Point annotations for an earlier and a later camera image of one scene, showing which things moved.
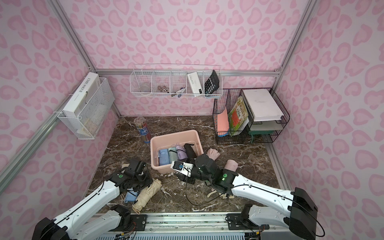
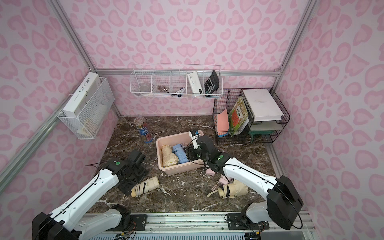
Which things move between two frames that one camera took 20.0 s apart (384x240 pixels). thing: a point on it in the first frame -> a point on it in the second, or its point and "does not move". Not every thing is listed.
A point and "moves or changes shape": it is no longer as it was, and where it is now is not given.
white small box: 195,82 does not move
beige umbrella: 144,196 -> 169,159
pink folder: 222,121 does not move
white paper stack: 263,104 does not move
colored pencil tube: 142,129 does not move
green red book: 237,116 does not move
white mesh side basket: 86,126 does not move
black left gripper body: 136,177 -> 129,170
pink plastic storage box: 169,140 moves or changes shape
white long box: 90,82 does not move
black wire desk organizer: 246,116 does not move
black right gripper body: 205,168 -> 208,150
